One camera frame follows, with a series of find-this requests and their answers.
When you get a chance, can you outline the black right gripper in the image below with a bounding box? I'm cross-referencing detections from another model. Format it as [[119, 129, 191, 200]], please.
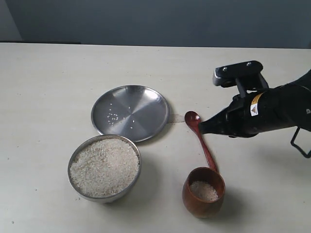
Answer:
[[198, 84, 311, 138]]

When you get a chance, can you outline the dark red wooden spoon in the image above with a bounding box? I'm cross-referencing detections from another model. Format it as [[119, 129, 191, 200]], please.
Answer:
[[184, 111, 219, 172]]

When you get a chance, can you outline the brown wooden cup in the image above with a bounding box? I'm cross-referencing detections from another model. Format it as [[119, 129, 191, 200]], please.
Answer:
[[182, 167, 225, 218]]

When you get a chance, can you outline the steel bowl of rice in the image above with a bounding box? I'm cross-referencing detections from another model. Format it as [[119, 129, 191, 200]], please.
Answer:
[[68, 134, 141, 203]]

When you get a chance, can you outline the round steel plate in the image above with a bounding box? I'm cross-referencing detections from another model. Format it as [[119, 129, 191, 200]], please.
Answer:
[[91, 85, 171, 143]]

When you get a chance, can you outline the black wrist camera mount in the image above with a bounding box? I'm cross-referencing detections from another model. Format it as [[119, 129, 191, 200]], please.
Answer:
[[212, 60, 269, 98]]

